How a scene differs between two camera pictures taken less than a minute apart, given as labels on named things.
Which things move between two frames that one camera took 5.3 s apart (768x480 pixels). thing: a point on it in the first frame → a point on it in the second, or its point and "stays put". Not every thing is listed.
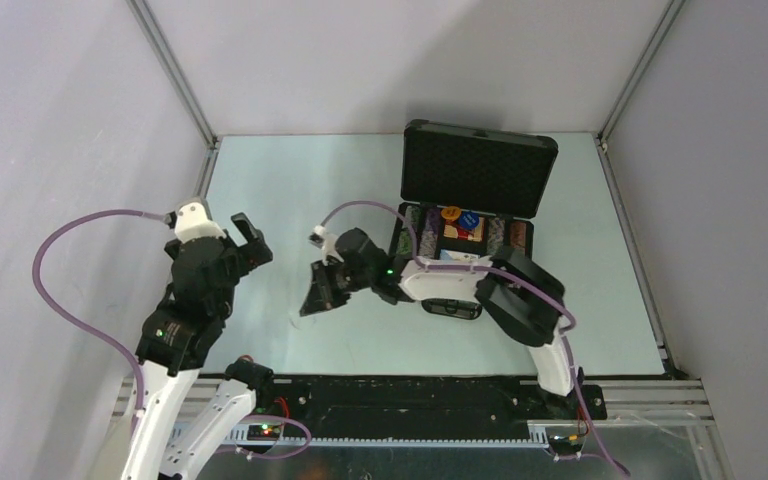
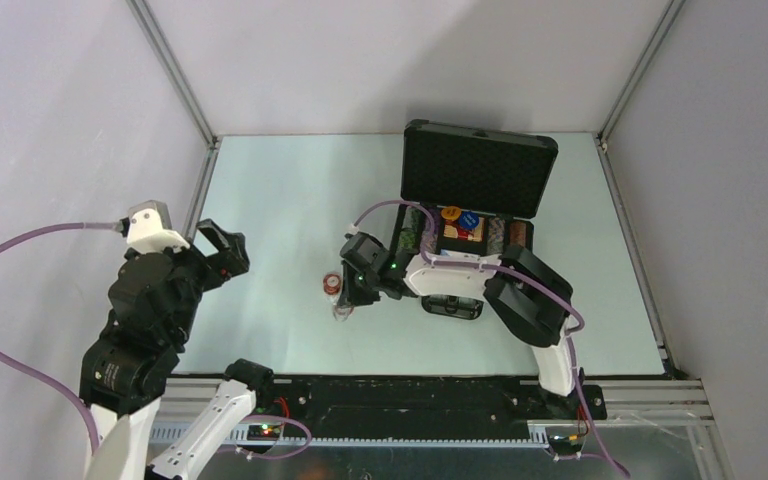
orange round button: (451, 212) stays put
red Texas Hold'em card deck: (453, 229) stays put
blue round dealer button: (469, 219) stays put
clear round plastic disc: (302, 323) → (342, 312)
